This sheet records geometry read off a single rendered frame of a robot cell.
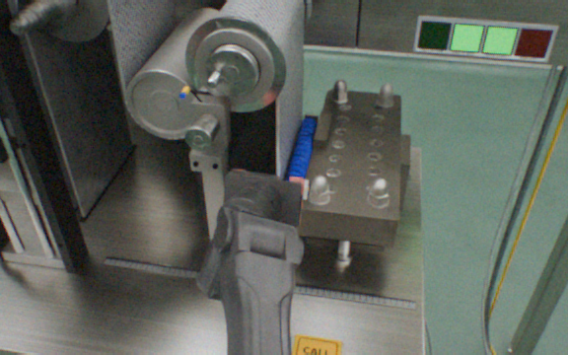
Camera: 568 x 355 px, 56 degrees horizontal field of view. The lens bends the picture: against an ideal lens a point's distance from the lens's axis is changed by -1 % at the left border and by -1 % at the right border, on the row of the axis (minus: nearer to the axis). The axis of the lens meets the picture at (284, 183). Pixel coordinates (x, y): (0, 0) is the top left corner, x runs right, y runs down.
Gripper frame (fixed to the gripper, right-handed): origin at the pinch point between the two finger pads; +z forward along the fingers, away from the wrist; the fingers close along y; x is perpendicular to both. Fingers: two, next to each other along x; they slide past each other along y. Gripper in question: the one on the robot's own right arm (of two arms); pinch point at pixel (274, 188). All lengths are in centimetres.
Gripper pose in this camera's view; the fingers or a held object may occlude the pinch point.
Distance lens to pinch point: 79.8
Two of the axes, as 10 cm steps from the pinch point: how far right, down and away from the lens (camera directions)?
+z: 1.8, -1.9, 9.7
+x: 1.0, -9.7, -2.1
